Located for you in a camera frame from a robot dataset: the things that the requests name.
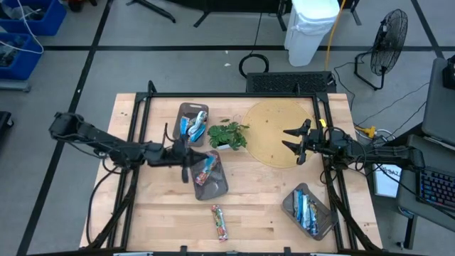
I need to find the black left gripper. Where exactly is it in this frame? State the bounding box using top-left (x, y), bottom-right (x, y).
top-left (166, 136), bottom-right (210, 184)

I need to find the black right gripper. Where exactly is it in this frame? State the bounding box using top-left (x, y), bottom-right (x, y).
top-left (282, 118), bottom-right (334, 166)

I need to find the red chewy granola bar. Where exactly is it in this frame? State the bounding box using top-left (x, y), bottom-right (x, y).
top-left (210, 204), bottom-right (229, 243)
top-left (194, 155), bottom-right (220, 187)

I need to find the blue and red granola bar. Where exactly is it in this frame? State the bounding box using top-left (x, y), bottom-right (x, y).
top-left (179, 116), bottom-right (190, 139)

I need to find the blue and white granola bar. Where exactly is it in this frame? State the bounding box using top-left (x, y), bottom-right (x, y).
top-left (306, 198), bottom-right (320, 238)

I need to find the round wooden board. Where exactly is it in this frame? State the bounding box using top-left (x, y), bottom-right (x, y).
top-left (241, 98), bottom-right (320, 169)

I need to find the translucent grey plastic bin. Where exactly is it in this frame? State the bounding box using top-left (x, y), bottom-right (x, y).
top-left (281, 182), bottom-right (339, 242)
top-left (190, 149), bottom-right (230, 201)
top-left (172, 102), bottom-right (210, 148)

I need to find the green plant in white pot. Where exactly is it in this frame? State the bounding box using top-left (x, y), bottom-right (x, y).
top-left (206, 119), bottom-right (252, 151)

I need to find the black vented computer case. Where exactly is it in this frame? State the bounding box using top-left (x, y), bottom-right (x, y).
top-left (245, 70), bottom-right (337, 95)

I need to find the yellow power plug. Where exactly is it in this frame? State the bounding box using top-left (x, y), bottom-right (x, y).
top-left (355, 124), bottom-right (378, 140)

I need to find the white paper sign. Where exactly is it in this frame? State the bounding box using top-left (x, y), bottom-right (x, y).
top-left (372, 163), bottom-right (405, 199)

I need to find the white trash bin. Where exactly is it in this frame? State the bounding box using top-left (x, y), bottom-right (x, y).
top-left (284, 0), bottom-right (341, 68)

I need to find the grey desk with keyboard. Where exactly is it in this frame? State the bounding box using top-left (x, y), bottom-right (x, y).
top-left (396, 134), bottom-right (455, 233)

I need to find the black floor fan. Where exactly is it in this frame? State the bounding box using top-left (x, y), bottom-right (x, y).
top-left (353, 8), bottom-right (410, 91)

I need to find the black desk leg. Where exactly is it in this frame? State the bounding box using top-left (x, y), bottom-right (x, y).
top-left (396, 213), bottom-right (419, 250)

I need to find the grey desk top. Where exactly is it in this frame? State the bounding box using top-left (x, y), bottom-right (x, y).
top-left (422, 56), bottom-right (455, 147)

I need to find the black backlit keyboard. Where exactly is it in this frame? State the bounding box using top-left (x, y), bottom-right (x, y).
top-left (415, 164), bottom-right (455, 215)

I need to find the black partition screen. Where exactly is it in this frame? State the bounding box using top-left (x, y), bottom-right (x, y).
top-left (126, 0), bottom-right (363, 32)

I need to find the black device on desk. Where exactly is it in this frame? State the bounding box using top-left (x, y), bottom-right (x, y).
top-left (441, 55), bottom-right (455, 91)

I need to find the black object at floor edge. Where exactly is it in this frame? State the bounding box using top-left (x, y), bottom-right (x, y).
top-left (0, 111), bottom-right (15, 140)

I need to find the grey crate base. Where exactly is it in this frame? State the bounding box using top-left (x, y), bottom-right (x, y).
top-left (0, 78), bottom-right (32, 94)

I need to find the blue plastic storage crate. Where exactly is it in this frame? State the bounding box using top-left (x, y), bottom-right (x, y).
top-left (0, 0), bottom-right (68, 37)
top-left (0, 32), bottom-right (45, 81)

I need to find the black metal table frame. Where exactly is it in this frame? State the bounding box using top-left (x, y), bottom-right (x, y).
top-left (80, 80), bottom-right (384, 256)

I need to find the coiled black cable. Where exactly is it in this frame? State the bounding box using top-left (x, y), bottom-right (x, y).
top-left (238, 12), bottom-right (270, 80)

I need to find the yellow hanging cable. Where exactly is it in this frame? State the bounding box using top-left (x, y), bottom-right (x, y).
top-left (323, 0), bottom-right (348, 71)

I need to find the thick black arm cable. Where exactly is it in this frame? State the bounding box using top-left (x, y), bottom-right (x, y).
top-left (85, 164), bottom-right (122, 246)

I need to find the white cable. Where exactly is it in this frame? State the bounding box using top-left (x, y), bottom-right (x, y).
top-left (0, 0), bottom-right (45, 55)

